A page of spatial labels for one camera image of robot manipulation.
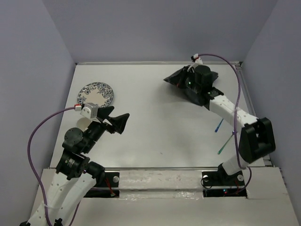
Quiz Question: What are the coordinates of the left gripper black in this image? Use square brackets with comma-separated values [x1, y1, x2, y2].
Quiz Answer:
[83, 105, 130, 152]

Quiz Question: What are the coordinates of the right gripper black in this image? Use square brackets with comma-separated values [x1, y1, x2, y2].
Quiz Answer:
[172, 66, 202, 92]

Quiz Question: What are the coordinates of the dark grey checked cloth placemat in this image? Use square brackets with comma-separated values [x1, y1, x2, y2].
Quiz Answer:
[164, 66, 224, 109]

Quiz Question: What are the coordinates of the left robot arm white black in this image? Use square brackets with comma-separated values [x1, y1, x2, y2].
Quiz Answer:
[21, 103, 130, 226]

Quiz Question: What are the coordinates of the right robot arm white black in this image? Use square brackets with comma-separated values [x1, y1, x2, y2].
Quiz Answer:
[179, 65, 276, 185]

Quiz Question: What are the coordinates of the blue floral ceramic plate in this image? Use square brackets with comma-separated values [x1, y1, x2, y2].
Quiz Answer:
[77, 82, 114, 107]

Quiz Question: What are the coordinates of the pale yellow mug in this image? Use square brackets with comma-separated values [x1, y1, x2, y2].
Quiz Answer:
[76, 117, 91, 131]

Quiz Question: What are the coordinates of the iridescent spoon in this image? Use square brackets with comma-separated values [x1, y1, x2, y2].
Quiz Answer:
[214, 119, 223, 133]

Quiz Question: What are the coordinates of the iridescent fork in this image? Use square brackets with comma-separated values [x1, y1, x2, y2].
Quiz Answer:
[217, 134, 233, 155]

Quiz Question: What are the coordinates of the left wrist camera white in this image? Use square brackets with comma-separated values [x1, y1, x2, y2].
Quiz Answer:
[80, 103, 98, 120]

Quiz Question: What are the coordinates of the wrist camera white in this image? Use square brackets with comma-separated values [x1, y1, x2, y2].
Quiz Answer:
[80, 103, 98, 120]
[187, 54, 203, 71]

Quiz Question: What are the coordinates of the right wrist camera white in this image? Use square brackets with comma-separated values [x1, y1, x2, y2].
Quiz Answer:
[187, 54, 203, 71]

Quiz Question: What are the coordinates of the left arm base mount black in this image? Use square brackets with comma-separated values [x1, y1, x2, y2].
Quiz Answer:
[84, 171, 120, 198]

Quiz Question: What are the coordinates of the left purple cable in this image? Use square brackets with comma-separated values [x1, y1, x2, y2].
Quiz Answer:
[27, 105, 82, 226]

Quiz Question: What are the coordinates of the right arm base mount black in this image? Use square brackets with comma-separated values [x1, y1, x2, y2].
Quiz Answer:
[200, 171, 247, 198]

